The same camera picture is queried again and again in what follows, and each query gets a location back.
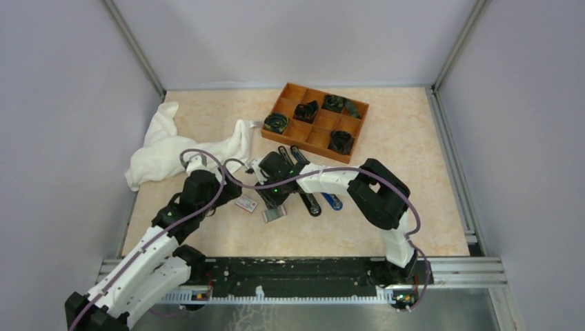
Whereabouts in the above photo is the red white staple box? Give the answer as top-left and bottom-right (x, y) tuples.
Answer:
(235, 195), (258, 214)

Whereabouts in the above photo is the silver staple strip tray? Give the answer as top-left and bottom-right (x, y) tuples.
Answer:
(262, 205), (287, 223)

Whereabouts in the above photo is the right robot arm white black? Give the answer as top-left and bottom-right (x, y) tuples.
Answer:
(251, 152), (417, 285)

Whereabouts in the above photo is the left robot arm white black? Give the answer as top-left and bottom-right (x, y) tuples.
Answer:
(65, 170), (242, 330)

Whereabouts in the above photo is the dark rolled tape green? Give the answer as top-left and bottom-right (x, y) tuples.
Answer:
(263, 112), (289, 134)

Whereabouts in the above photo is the white crumpled towel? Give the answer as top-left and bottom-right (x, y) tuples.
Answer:
(125, 102), (259, 192)

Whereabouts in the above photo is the black rolled tape red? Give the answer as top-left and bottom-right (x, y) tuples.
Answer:
(293, 100), (319, 123)

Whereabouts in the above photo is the orange compartment tray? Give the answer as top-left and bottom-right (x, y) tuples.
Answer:
(261, 83), (370, 163)

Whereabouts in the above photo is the dark rolled tape top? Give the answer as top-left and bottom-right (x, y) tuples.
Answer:
(322, 94), (361, 119)

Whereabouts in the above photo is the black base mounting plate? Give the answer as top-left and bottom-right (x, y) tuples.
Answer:
(185, 257), (434, 299)

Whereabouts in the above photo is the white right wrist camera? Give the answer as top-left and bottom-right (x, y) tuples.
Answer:
(246, 159), (266, 183)

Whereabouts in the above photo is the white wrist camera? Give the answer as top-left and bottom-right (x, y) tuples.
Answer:
(246, 159), (266, 183)
(184, 153), (208, 175)

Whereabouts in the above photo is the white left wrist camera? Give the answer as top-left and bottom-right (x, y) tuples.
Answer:
(184, 153), (208, 175)

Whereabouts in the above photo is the aluminium frame rail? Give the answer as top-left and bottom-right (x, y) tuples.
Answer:
(93, 257), (508, 305)

